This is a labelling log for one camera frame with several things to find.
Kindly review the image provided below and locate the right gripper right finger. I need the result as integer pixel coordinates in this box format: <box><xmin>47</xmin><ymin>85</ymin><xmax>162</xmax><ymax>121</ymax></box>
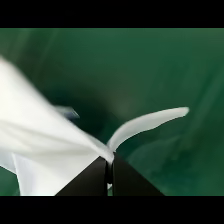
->
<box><xmin>112</xmin><ymin>152</ymin><xmax>165</xmax><ymax>197</ymax></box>

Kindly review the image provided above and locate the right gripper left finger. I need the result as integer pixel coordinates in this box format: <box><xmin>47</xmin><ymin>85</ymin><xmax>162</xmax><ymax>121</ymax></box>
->
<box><xmin>55</xmin><ymin>155</ymin><xmax>109</xmax><ymax>197</ymax></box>

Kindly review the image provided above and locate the white shirt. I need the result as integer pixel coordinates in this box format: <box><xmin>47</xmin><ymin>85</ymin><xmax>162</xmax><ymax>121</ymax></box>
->
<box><xmin>0</xmin><ymin>56</ymin><xmax>190</xmax><ymax>197</ymax></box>

